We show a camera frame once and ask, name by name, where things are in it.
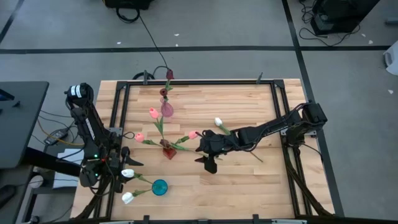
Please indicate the black power adapter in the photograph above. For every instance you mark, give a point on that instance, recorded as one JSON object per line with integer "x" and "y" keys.
{"x": 56, "y": 136}

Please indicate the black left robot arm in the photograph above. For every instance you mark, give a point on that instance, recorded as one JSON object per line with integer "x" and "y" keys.
{"x": 88, "y": 124}

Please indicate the black case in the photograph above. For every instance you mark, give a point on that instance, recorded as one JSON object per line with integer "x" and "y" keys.
{"x": 127, "y": 3}

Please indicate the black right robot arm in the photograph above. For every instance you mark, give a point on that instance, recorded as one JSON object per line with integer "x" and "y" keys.
{"x": 270, "y": 127}

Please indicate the black equipment cabinet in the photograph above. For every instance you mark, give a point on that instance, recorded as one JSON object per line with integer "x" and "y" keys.
{"x": 342, "y": 12}

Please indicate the grey floor object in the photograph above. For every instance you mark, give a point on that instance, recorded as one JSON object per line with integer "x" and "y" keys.
{"x": 392, "y": 21}

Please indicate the grey table clamp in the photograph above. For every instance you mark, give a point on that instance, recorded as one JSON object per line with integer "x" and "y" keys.
{"x": 145, "y": 219}
{"x": 259, "y": 77}
{"x": 255, "y": 218}
{"x": 145, "y": 77}

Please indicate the white light bar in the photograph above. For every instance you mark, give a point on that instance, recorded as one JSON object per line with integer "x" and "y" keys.
{"x": 116, "y": 222}
{"x": 289, "y": 221}

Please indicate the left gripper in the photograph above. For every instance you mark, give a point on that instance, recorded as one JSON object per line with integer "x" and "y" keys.
{"x": 118, "y": 161}

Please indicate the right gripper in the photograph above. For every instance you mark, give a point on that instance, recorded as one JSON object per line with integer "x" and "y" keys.
{"x": 217, "y": 143}

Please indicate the teal glass vase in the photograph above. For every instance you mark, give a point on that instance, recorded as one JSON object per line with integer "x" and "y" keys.
{"x": 159, "y": 186}

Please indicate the white plastic object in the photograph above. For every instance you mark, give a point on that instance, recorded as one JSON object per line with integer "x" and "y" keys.
{"x": 393, "y": 59}

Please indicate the black aluminium table frame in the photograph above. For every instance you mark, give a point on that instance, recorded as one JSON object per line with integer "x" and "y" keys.
{"x": 217, "y": 82}

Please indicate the black desk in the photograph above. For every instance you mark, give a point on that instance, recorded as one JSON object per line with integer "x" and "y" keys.
{"x": 21, "y": 130}

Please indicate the red glass vase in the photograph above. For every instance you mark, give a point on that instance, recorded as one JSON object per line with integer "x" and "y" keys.
{"x": 170, "y": 154}

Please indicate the pale purple glass vase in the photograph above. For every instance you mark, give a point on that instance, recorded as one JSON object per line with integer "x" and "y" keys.
{"x": 167, "y": 110}

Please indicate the blue lit device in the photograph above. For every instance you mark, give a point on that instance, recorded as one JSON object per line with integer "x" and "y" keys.
{"x": 5, "y": 96}

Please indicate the white flat box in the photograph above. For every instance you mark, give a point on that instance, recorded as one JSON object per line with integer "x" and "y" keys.
{"x": 65, "y": 182}

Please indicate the black desk support beam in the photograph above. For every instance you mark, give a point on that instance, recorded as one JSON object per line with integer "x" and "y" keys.
{"x": 53, "y": 161}

